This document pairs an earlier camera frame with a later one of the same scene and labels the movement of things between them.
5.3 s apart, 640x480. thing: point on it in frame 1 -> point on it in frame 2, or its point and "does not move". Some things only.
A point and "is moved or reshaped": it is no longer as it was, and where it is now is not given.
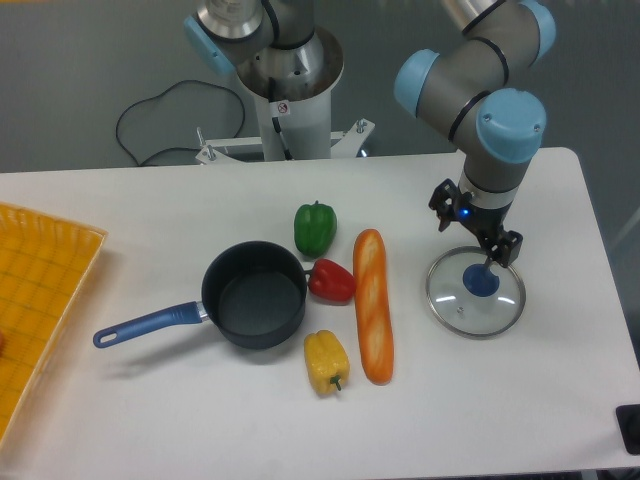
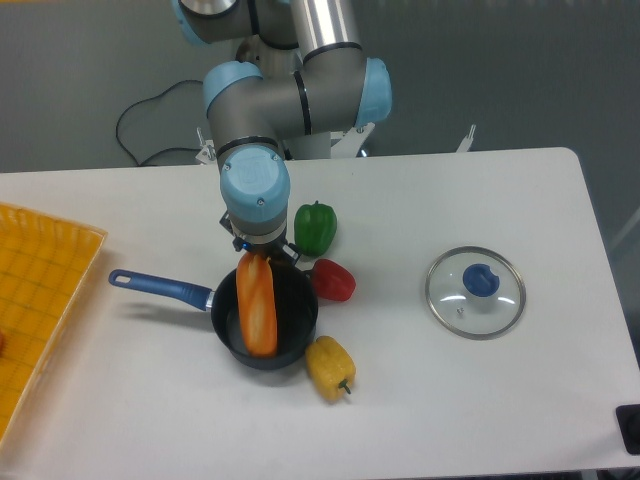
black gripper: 485,220 -> 279,251
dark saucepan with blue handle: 254,294 -> 296,305
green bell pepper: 315,228 does not move
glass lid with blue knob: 471,298 does not move
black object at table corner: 629,419 does not move
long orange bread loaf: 372,305 -> 255,283
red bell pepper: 331,283 does not move
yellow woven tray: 46,265 does not move
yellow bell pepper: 327,362 is moved or reshaped
